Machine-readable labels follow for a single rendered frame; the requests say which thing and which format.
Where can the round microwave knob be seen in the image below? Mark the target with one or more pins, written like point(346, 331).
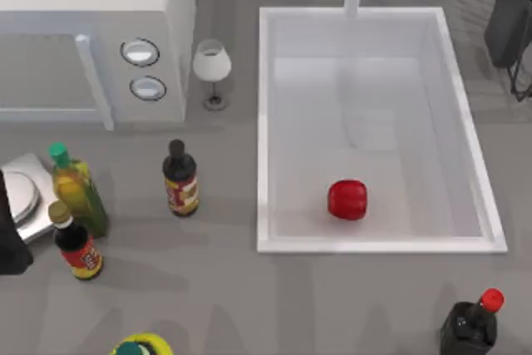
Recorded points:
point(148, 88)
point(140, 52)

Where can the pale microwave oven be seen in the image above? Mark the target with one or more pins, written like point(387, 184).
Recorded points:
point(174, 39)

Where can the black bottle with red cap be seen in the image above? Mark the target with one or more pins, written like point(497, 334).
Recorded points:
point(471, 326)

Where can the dark bottle with gold cap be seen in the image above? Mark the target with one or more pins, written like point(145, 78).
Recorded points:
point(79, 253)

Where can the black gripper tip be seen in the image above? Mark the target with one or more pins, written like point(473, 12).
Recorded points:
point(10, 243)

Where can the microwave oven door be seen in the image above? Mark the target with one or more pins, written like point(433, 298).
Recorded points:
point(41, 72)

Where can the wine glass with milk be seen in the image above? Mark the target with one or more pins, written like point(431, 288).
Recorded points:
point(211, 65)

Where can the white sink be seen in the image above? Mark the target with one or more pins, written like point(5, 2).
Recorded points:
point(365, 122)

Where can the dark bottle with black cap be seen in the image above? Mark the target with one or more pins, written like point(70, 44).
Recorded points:
point(180, 184)

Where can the red bell pepper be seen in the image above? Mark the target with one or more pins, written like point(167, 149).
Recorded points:
point(347, 199)

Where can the green oil bottle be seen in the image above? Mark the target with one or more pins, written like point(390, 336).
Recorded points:
point(79, 193)

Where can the silver kitchen scale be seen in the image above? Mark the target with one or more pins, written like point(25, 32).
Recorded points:
point(25, 197)

